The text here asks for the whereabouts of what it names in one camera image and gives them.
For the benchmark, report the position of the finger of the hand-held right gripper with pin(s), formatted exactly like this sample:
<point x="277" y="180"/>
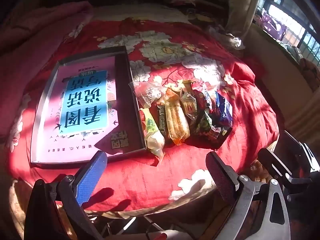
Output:
<point x="273" y="161"/>
<point x="298" y="146"/>

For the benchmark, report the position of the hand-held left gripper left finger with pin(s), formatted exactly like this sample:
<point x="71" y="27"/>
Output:
<point x="90" y="177"/>

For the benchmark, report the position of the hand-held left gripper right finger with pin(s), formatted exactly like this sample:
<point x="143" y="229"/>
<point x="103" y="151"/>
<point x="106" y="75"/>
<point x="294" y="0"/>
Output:
<point x="221" y="177"/>

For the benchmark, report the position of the green snack packet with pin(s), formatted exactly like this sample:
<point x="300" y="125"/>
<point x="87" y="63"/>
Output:
<point x="203" y="123"/>

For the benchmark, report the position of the blue snack packet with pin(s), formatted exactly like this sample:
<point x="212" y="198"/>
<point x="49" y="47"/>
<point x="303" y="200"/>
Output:
<point x="223" y="115"/>

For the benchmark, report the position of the orange snack packet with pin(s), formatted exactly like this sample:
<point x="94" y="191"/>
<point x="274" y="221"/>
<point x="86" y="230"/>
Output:
<point x="175" y="120"/>

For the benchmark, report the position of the yellow-green snack packet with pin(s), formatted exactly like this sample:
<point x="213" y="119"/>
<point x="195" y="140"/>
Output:
<point x="150" y="127"/>

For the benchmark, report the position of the grey shallow cardboard box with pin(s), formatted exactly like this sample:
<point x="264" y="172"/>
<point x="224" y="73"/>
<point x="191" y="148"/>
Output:
<point x="125" y="105"/>

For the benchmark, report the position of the red snack packet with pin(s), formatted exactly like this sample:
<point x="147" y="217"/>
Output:
<point x="200" y="90"/>

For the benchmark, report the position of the clear cake packet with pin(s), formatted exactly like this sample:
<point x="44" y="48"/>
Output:
<point x="150" y="93"/>

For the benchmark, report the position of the red floral blanket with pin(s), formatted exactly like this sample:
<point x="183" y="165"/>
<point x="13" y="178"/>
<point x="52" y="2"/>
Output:
<point x="140" y="175"/>

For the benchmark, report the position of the brown patterned cushion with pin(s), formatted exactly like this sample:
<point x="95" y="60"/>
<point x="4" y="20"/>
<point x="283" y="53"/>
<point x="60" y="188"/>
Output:
<point x="310" y="73"/>

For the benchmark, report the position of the dark slim snack bar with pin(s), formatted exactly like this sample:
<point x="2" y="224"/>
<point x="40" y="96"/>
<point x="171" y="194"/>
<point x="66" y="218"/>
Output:
<point x="162" y="121"/>

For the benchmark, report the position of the pink and blue book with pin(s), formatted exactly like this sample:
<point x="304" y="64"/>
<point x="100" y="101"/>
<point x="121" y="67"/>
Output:
<point x="75" y="92"/>

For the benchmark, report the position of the barred window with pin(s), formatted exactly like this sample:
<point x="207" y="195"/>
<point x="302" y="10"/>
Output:
<point x="307" y="40"/>

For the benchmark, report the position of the purple hanging cloth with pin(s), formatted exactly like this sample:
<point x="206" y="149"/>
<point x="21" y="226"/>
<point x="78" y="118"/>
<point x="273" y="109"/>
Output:
<point x="272" y="23"/>

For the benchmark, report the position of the pink quilt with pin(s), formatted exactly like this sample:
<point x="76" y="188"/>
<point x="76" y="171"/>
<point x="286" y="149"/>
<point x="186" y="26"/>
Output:
<point x="30" y="55"/>

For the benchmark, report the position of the beige curtain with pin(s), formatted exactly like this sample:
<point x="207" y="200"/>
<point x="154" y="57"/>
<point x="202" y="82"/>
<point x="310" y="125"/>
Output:
<point x="240" y="12"/>

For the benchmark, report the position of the pile of clothes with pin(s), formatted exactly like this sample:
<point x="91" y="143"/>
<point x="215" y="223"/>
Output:
<point x="195" y="7"/>

